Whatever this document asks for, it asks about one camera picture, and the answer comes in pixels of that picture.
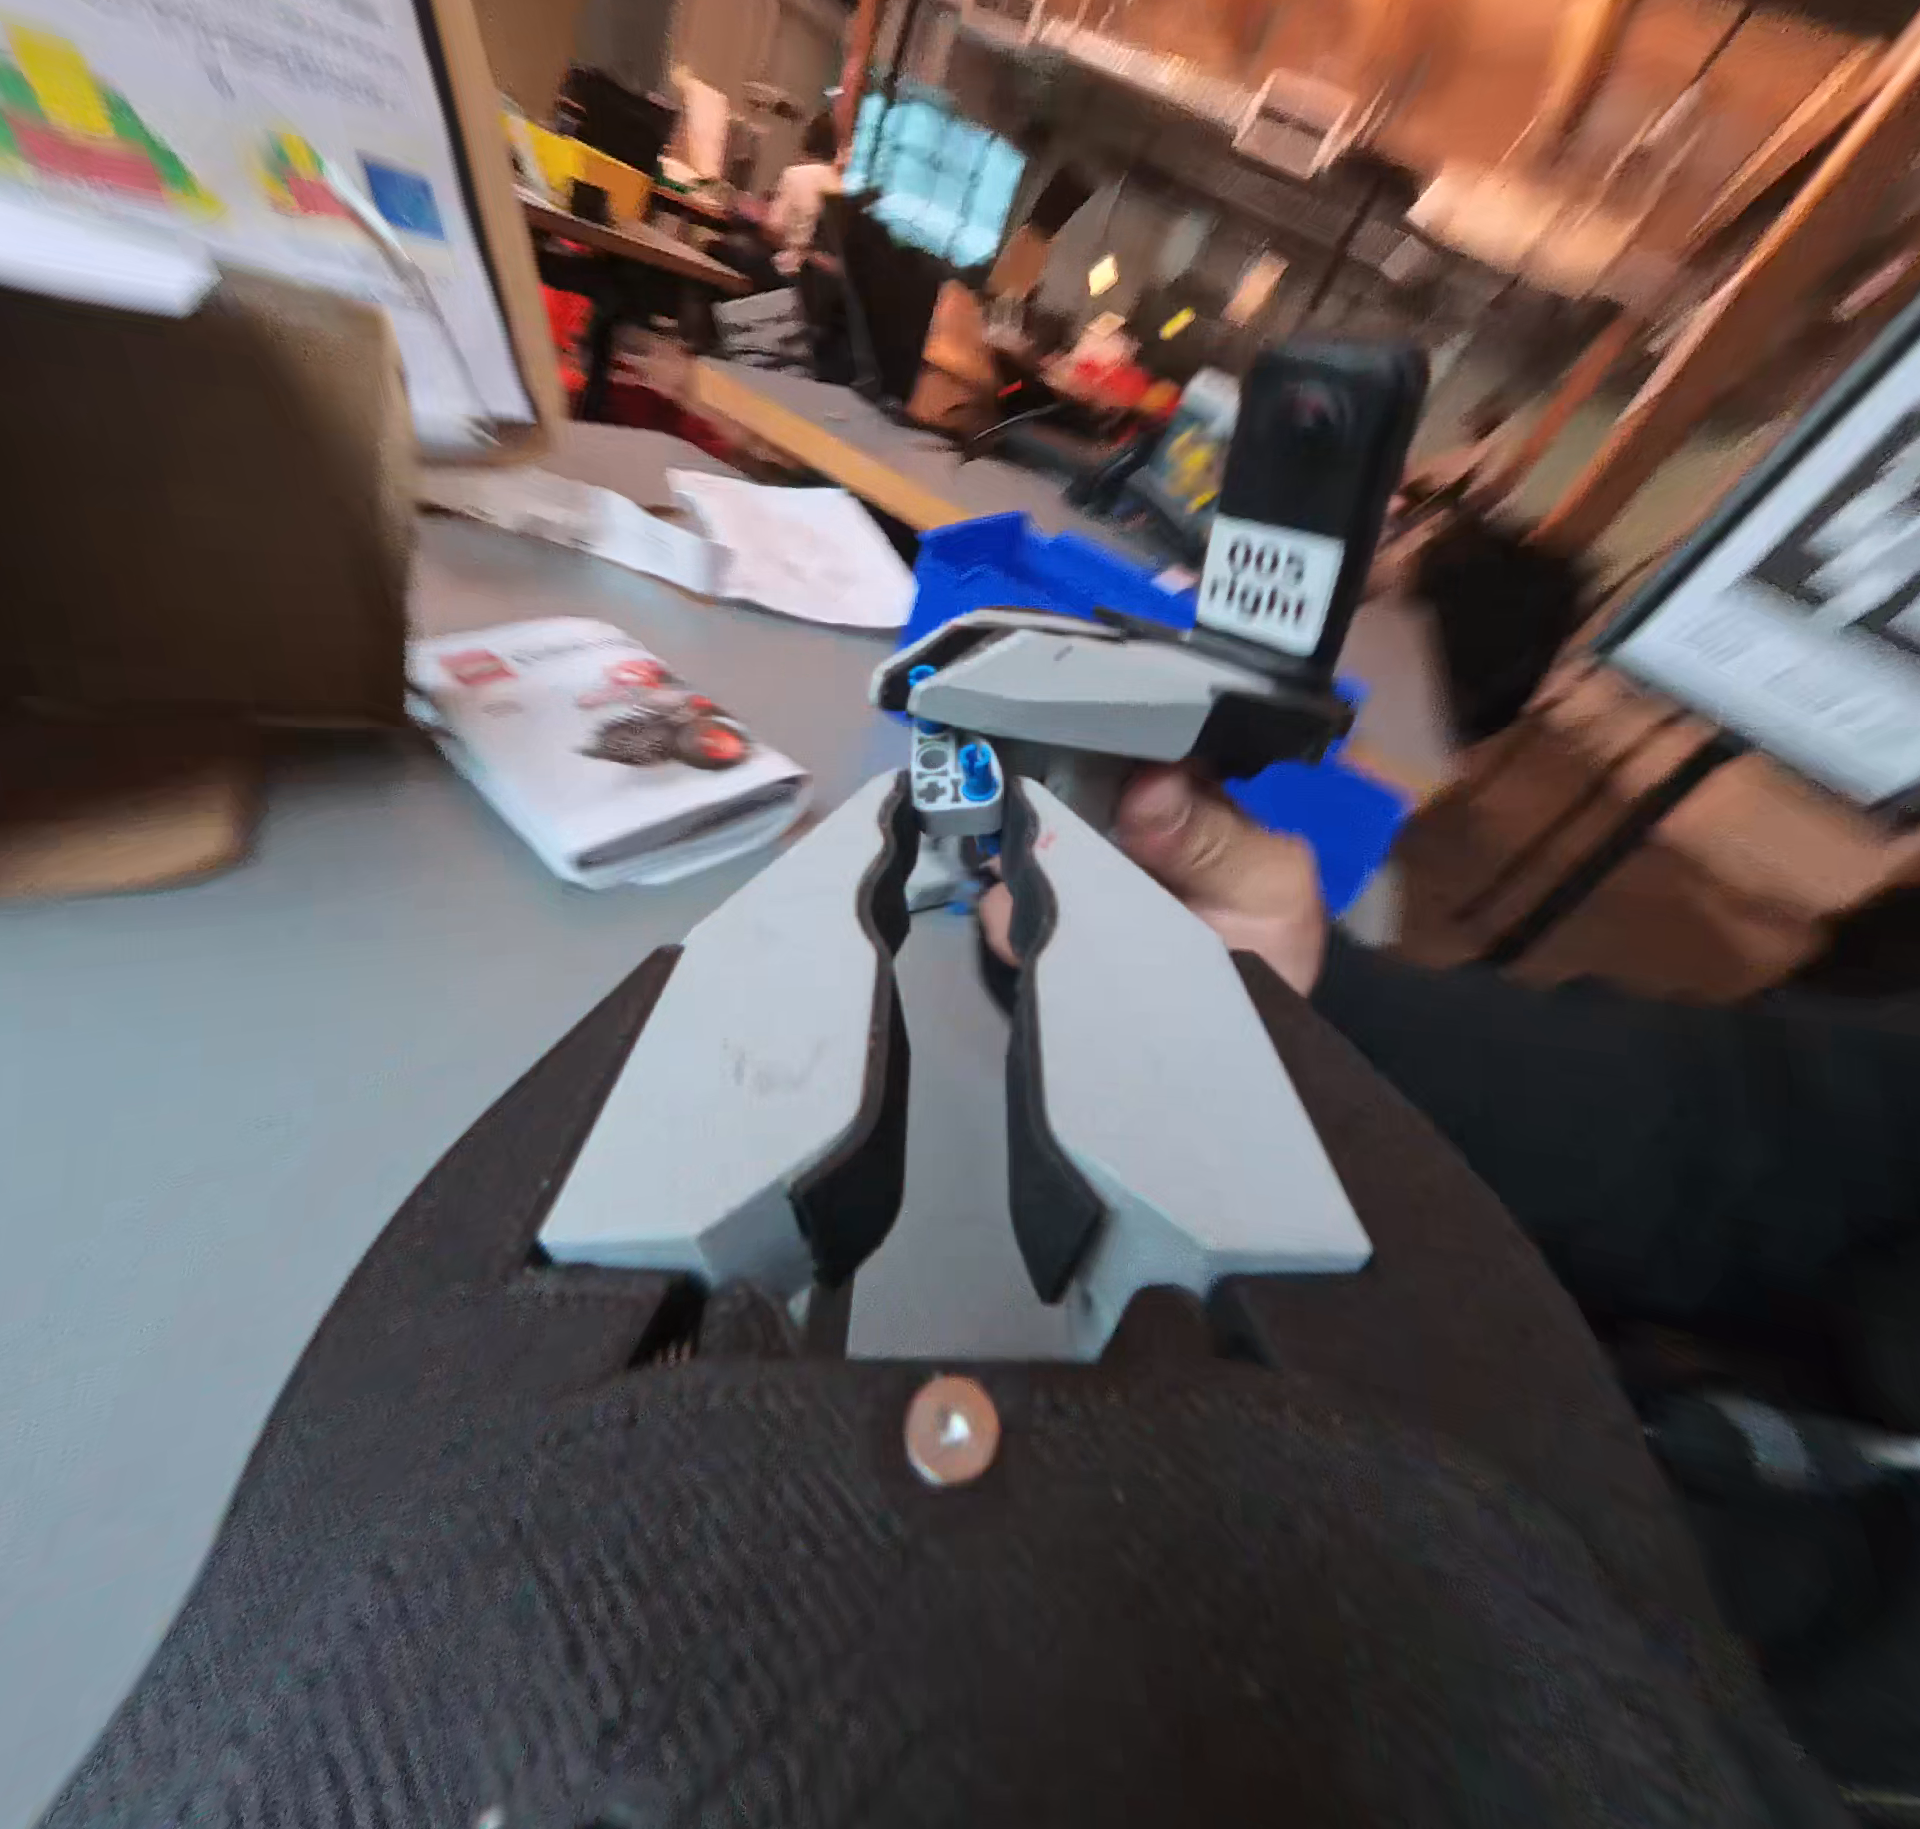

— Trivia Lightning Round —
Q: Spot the black and white framed poster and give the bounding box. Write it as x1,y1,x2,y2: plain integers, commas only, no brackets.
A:
1597,345,1920,811

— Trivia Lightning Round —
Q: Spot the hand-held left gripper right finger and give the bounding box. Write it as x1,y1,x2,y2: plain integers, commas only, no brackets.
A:
997,780,1378,1307

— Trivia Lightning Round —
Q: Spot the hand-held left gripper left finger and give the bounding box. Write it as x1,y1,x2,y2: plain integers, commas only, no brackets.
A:
539,772,917,1286

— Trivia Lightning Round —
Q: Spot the brown cardboard backing board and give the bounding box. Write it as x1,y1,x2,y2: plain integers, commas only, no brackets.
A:
393,0,571,462

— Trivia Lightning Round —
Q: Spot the grey plastic building beam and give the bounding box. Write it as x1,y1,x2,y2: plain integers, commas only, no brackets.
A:
904,727,1010,843

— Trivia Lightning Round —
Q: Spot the grey table with wooden edge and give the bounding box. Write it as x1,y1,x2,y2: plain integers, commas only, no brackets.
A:
688,355,979,528

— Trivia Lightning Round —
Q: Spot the printed instruction sheet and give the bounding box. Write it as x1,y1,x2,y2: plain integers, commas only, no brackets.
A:
0,0,533,437

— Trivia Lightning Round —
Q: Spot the dark cardboard set box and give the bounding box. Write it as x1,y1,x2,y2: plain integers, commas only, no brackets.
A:
0,270,425,903

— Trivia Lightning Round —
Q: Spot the person's right hand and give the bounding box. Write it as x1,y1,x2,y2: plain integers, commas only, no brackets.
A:
976,765,1334,1006

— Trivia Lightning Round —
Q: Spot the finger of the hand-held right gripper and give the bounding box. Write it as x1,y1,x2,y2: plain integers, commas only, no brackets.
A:
870,606,1158,714
900,625,1280,767

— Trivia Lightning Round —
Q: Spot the blue plastic bin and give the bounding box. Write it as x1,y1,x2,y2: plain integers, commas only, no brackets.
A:
907,515,1413,917

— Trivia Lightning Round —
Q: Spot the white paper sheet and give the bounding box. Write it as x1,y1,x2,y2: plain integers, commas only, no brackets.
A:
667,468,920,633
425,467,738,597

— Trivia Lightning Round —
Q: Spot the lit computer monitor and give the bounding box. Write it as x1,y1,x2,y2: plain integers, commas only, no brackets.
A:
846,81,1034,273

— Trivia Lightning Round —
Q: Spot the person's right forearm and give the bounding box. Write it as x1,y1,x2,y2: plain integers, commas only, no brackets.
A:
1305,930,1920,1357

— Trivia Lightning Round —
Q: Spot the stack of instruction booklets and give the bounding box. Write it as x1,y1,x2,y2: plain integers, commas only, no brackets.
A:
406,616,815,890

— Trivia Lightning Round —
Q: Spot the yellow plastic crate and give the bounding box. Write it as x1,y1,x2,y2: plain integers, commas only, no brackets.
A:
509,115,659,230

